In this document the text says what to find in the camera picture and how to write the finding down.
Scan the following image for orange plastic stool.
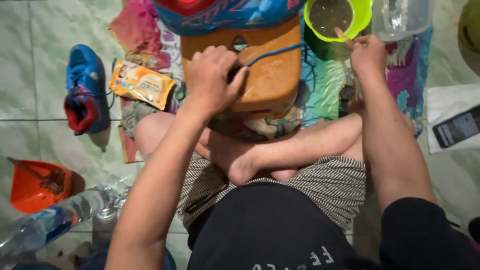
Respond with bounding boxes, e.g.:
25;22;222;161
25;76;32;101
181;16;303;121

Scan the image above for black shirt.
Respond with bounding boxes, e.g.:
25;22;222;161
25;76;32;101
186;182;480;270

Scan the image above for dirty brush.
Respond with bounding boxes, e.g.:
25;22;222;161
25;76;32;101
6;156;67;195

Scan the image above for person's leg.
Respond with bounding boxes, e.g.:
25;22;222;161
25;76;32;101
205;112;365;187
133;112;211;163

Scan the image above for green round container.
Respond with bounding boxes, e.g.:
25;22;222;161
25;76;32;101
457;0;480;78

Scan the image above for yellow wet wipes packet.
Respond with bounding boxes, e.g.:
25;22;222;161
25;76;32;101
108;59;176;111

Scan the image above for person's left leg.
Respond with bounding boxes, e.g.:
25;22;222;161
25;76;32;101
133;112;211;163

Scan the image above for crumpled clear plastic wrapper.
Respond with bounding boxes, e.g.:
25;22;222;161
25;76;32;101
113;185;132;209

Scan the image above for neon green plastic bowl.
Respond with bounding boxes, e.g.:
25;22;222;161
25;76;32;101
303;0;374;43

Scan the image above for orange plastic bowl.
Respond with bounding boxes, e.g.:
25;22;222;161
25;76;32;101
10;160;74;215

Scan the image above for colourful printed towel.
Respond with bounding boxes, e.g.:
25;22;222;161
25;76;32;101
109;0;434;164

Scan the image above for white cloth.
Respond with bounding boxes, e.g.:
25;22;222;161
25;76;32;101
426;83;480;155

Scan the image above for striped shorts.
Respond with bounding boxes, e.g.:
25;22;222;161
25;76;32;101
176;151;367;231

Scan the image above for clear plastic container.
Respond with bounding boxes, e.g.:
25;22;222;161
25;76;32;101
371;0;436;42

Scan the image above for clear plastic water bottle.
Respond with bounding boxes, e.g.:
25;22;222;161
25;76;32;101
0;184;119;260

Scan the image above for black smartphone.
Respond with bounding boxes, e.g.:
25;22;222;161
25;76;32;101
432;104;480;149

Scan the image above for pink toothbrush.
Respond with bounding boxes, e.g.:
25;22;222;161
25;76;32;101
334;27;356;49

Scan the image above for person's right hand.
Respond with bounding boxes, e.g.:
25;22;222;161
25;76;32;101
350;34;387;78

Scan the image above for blue and red sneaker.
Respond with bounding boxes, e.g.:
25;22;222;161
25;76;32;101
63;44;112;136
151;0;307;37

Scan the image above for black wristwatch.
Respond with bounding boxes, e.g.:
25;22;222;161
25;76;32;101
337;84;356;119

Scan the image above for person's left hand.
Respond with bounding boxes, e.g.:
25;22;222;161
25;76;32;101
183;45;250;119

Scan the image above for person's right leg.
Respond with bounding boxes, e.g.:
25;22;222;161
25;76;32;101
205;112;365;187

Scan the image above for blue shoelace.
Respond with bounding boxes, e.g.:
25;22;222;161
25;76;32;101
244;41;317;85

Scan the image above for pink cloth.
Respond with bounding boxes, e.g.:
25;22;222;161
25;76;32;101
109;0;172;70

